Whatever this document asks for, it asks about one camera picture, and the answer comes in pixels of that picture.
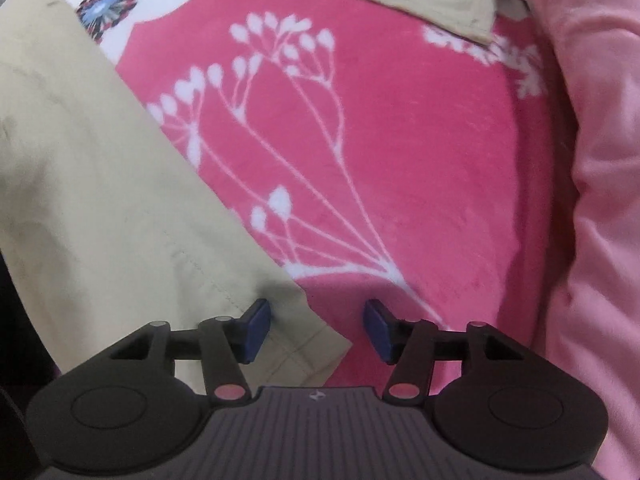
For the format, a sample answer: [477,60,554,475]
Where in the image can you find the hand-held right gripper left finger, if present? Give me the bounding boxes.
[102,298,273,403]

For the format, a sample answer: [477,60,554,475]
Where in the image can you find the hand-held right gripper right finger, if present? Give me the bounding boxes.
[363,298,528,403]

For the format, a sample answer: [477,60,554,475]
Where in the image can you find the beige pants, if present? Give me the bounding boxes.
[0,0,501,391]

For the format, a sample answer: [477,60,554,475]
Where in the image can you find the pink floral blanket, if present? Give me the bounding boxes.
[60,0,581,396]

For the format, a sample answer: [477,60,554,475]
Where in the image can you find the pink grey floral quilt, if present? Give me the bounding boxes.
[492,0,640,480]

